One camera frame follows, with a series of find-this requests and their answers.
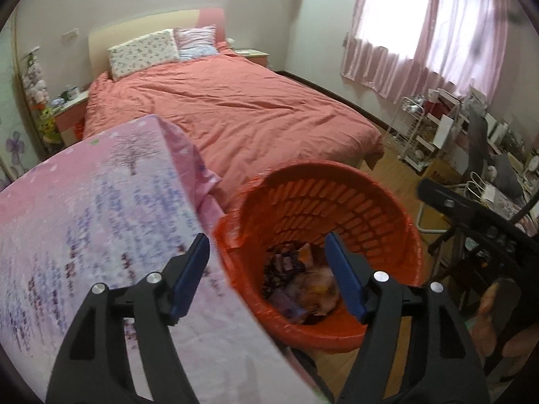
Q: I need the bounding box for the white paper bag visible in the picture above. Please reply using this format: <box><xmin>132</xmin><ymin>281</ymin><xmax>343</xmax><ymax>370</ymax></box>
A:
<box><xmin>465</xmin><ymin>172</ymin><xmax>500</xmax><ymax>203</ymax></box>

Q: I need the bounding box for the person's right hand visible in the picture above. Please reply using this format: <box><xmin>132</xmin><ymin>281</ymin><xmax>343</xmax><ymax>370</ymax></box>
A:
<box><xmin>469</xmin><ymin>281</ymin><xmax>539</xmax><ymax>356</ymax></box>

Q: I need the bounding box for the white metal frame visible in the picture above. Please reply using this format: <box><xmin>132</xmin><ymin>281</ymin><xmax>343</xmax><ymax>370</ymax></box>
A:
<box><xmin>417</xmin><ymin>201</ymin><xmax>449</xmax><ymax>235</ymax></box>

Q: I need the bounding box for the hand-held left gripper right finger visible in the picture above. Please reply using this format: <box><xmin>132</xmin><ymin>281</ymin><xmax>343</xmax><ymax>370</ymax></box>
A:
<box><xmin>325</xmin><ymin>231</ymin><xmax>491</xmax><ymax>404</ymax></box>

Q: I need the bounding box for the pink printed tablecloth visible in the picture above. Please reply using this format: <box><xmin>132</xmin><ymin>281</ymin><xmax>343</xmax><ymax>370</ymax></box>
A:
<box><xmin>0</xmin><ymin>114</ymin><xmax>321</xmax><ymax>400</ymax></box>

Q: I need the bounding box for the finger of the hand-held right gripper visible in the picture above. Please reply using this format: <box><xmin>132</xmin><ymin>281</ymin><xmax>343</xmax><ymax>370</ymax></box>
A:
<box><xmin>417</xmin><ymin>178</ymin><xmax>479</xmax><ymax>229</ymax></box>

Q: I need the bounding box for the salmon duvet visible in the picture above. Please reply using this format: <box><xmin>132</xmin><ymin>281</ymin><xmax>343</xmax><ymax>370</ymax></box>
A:
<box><xmin>82</xmin><ymin>42</ymin><xmax>385</xmax><ymax>211</ymax></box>

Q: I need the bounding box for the white wire rack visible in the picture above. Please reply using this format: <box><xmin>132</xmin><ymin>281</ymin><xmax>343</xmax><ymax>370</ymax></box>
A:
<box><xmin>389</xmin><ymin>96</ymin><xmax>439</xmax><ymax>173</ymax></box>

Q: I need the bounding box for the black dotted mesh mat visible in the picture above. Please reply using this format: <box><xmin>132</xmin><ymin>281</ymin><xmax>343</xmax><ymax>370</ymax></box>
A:
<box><xmin>262</xmin><ymin>242</ymin><xmax>305</xmax><ymax>300</ymax></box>

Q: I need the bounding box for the pink striped pillow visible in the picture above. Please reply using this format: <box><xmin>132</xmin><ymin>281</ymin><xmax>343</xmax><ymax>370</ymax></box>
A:
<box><xmin>173</xmin><ymin>26</ymin><xmax>220</xmax><ymax>60</ymax></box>

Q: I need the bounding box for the black chair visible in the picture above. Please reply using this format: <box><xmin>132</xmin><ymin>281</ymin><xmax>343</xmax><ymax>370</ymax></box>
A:
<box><xmin>465</xmin><ymin>111</ymin><xmax>524</xmax><ymax>197</ymax></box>

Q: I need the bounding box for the pink white nightstand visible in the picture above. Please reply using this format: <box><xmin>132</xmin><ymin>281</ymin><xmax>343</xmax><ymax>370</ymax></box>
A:
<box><xmin>233</xmin><ymin>48</ymin><xmax>270</xmax><ymax>68</ymax></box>
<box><xmin>51</xmin><ymin>90</ymin><xmax>90</xmax><ymax>146</ymax></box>

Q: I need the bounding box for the white box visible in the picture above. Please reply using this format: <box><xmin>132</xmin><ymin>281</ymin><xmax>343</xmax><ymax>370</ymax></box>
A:
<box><xmin>433</xmin><ymin>115</ymin><xmax>456</xmax><ymax>150</ymax></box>

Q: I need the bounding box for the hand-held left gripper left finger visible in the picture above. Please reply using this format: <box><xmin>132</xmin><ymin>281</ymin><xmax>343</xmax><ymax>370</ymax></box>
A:
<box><xmin>44</xmin><ymin>233</ymin><xmax>210</xmax><ymax>404</ymax></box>

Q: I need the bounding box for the white floral pillow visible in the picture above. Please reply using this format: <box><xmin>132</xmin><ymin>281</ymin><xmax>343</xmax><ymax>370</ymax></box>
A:
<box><xmin>107</xmin><ymin>29</ymin><xmax>180</xmax><ymax>80</ymax></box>

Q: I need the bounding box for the yellow snack packet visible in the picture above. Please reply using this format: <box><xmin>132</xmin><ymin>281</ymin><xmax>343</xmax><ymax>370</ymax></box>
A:
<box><xmin>300</xmin><ymin>261</ymin><xmax>340</xmax><ymax>317</ymax></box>

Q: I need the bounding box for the pink curtain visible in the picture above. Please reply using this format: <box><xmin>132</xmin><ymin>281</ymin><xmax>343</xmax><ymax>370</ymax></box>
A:
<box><xmin>340</xmin><ymin>0</ymin><xmax>523</xmax><ymax>102</ymax></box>

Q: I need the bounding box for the hanging plush toy column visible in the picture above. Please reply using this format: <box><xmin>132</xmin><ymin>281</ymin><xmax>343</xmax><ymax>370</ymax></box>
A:
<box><xmin>23</xmin><ymin>50</ymin><xmax>50</xmax><ymax>108</ymax></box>

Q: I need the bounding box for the flower print wardrobe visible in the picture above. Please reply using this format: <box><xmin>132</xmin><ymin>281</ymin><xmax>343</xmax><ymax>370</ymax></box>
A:
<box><xmin>0</xmin><ymin>29</ymin><xmax>31</xmax><ymax>192</ymax></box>

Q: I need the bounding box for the beige pink headboard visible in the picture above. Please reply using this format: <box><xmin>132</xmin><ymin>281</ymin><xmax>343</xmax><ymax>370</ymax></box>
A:
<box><xmin>88</xmin><ymin>8</ymin><xmax>226</xmax><ymax>82</ymax></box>

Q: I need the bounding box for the orange plastic basket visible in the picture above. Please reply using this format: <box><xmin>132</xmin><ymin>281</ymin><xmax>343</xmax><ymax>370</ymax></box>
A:
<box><xmin>214</xmin><ymin>161</ymin><xmax>424</xmax><ymax>352</ymax></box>

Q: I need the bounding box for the yellow green plush toy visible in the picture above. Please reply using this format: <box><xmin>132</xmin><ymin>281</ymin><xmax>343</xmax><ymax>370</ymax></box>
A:
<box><xmin>38</xmin><ymin>107</ymin><xmax>60</xmax><ymax>142</ymax></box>

